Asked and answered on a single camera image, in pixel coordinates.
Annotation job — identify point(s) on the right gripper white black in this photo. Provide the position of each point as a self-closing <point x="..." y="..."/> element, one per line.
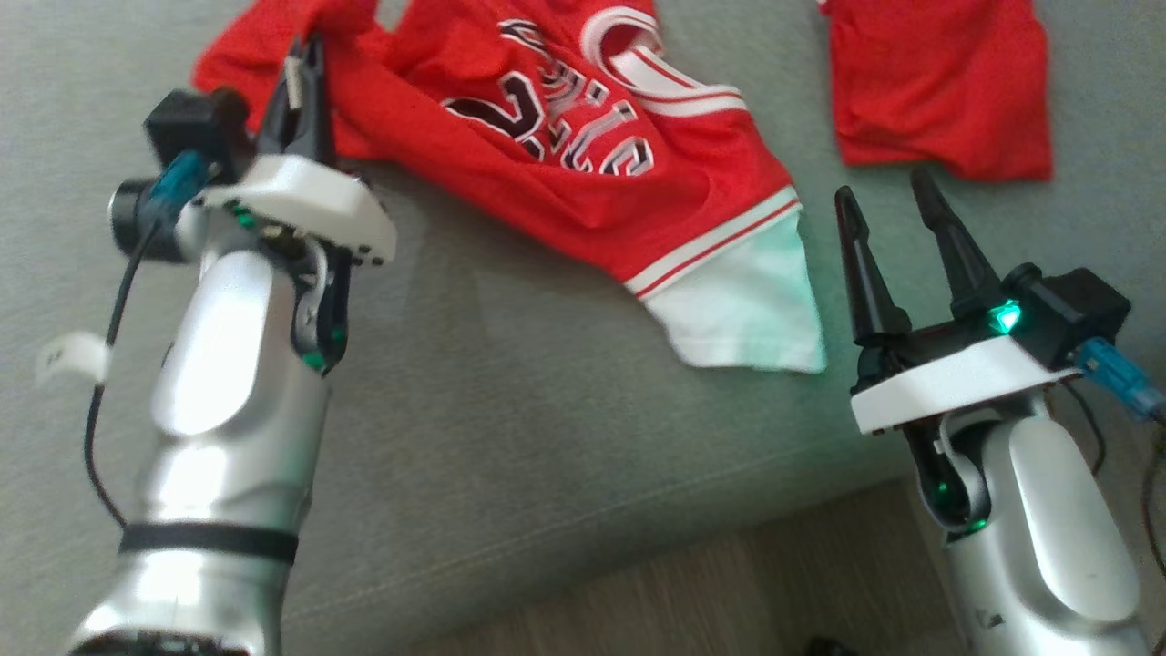
<point x="947" y="387"/>

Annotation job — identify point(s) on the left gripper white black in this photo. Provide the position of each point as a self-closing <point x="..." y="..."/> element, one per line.
<point x="310" y="200"/>

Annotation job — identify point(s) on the red shorts white waistband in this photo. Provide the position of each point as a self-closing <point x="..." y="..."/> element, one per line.
<point x="938" y="82"/>

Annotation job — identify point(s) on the red white basketball jersey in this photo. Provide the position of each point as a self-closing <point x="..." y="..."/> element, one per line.
<point x="565" y="191"/>

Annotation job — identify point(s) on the right robot arm silver white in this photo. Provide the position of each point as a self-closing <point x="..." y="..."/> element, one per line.
<point x="1066" y="547"/>

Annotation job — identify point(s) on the left robot arm silver white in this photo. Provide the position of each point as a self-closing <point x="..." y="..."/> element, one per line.
<point x="228" y="410"/>

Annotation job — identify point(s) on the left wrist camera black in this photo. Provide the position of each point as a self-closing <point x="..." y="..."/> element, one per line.
<point x="187" y="123"/>

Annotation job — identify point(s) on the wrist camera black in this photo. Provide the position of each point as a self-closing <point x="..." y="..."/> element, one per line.
<point x="1075" y="310"/>
<point x="187" y="123"/>

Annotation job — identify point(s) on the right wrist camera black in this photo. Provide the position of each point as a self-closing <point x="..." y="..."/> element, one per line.
<point x="1075" y="310"/>

